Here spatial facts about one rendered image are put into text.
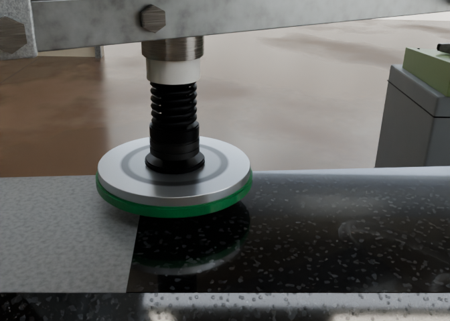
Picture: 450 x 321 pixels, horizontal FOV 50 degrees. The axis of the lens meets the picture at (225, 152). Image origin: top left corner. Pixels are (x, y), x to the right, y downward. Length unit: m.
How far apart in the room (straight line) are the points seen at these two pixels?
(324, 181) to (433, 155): 0.77
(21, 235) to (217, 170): 0.26
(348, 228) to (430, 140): 0.86
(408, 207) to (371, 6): 0.29
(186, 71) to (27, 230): 0.29
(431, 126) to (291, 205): 0.85
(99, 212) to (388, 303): 0.38
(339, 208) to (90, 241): 0.34
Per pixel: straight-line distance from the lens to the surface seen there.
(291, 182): 0.77
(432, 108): 1.49
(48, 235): 0.66
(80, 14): 0.54
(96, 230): 0.65
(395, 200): 0.76
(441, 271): 0.63
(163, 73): 0.62
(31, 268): 0.60
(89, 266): 0.59
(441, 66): 1.50
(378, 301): 0.57
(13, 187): 0.79
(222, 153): 0.72
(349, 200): 0.74
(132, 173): 0.66
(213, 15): 0.59
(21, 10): 0.50
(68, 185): 0.77
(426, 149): 1.52
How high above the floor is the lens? 1.17
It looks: 23 degrees down
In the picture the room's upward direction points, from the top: 1 degrees clockwise
